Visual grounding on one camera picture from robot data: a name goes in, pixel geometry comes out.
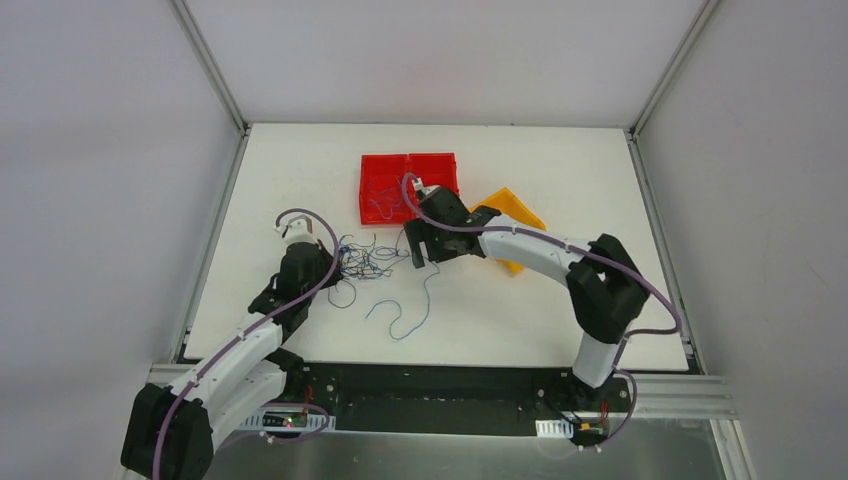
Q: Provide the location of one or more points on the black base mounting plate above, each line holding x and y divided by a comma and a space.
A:
449, 400

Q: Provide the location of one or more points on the right white cable duct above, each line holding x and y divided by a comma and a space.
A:
554, 429

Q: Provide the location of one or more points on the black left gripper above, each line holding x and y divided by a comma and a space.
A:
324, 270

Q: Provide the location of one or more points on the red plastic bin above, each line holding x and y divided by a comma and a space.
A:
435, 168
380, 190

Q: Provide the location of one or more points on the left red plastic bin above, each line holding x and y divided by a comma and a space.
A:
380, 190

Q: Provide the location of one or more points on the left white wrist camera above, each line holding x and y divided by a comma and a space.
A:
297, 230

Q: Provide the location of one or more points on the left white cable duct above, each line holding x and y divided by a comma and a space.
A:
280, 421

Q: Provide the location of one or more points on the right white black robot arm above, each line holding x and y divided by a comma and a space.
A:
603, 283

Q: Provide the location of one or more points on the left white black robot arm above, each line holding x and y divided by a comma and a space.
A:
251, 367

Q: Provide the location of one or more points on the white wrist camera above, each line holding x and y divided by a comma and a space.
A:
422, 191
297, 230

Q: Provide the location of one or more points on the white cable duct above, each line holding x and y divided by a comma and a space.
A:
554, 429
280, 421

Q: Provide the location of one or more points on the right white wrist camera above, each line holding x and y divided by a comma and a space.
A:
422, 191

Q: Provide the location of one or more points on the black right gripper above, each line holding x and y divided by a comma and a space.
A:
428, 237

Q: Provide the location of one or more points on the right red plastic bin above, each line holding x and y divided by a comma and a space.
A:
435, 168

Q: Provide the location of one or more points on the aluminium frame rail left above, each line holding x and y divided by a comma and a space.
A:
208, 232

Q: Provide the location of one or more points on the yellow plastic bin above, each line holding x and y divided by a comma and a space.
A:
509, 204

